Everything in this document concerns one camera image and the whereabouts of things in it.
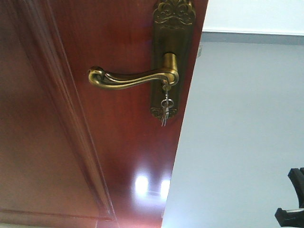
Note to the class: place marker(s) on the reddish brown wooden door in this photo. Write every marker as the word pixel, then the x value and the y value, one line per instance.
pixel 73 155

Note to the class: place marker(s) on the silver keys bunch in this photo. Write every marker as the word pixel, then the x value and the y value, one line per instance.
pixel 166 104

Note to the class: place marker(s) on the brass door lever handle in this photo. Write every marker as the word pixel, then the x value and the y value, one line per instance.
pixel 168 75

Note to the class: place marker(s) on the brass handle back plate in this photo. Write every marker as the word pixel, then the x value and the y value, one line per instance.
pixel 173 24

